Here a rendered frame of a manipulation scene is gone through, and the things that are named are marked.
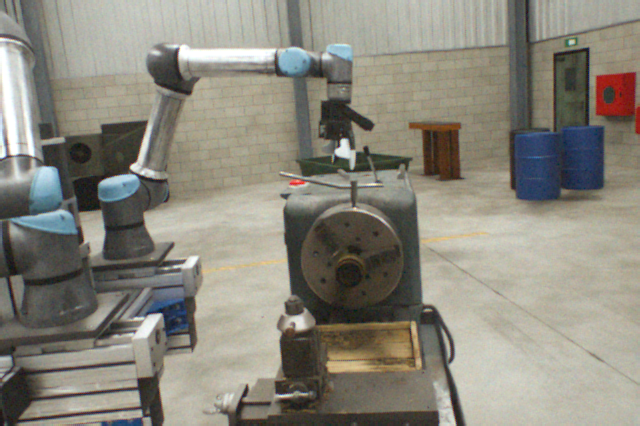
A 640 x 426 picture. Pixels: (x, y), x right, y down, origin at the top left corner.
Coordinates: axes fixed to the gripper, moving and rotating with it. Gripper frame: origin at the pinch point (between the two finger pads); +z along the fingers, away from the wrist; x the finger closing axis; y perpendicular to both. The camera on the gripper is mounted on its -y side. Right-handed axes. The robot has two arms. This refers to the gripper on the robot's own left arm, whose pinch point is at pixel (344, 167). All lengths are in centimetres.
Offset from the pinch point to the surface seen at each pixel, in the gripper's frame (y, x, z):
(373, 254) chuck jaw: -5.1, 11.6, 24.6
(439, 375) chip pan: -42, -7, 79
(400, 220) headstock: -21.6, -3.4, 18.6
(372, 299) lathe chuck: -7.5, 6.9, 40.6
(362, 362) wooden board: 7, 32, 47
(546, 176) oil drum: -467, -431, 81
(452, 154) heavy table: -485, -686, 79
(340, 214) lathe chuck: 1.9, 2.4, 14.0
